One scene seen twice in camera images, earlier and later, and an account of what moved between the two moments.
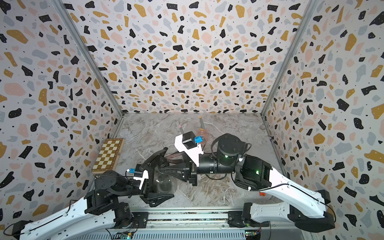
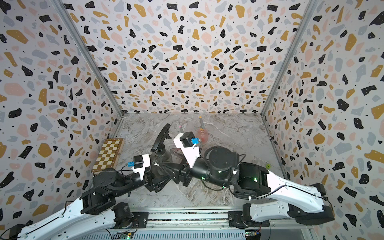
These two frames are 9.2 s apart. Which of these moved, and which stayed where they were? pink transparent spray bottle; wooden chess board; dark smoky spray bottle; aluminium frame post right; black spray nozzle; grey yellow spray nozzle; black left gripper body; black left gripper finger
Moved: black left gripper finger; black left gripper body; dark smoky spray bottle; black spray nozzle
Stayed: grey yellow spray nozzle; aluminium frame post right; wooden chess board; pink transparent spray bottle
